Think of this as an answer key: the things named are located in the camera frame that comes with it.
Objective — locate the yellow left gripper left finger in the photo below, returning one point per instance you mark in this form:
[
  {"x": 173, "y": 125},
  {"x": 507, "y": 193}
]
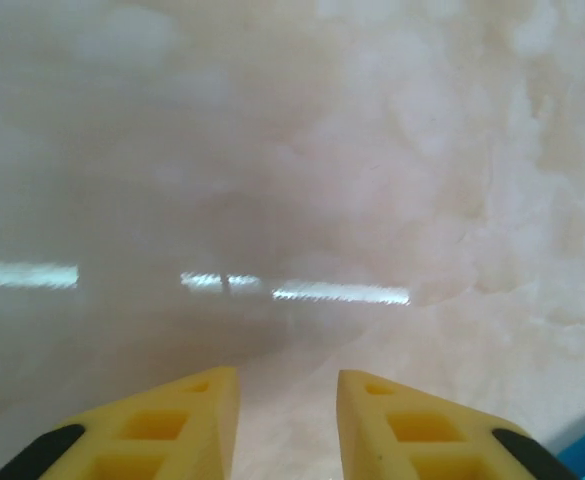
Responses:
[{"x": 212, "y": 415}]

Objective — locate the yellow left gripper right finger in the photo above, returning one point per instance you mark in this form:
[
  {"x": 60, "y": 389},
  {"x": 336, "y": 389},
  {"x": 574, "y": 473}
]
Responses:
[{"x": 362, "y": 425}]

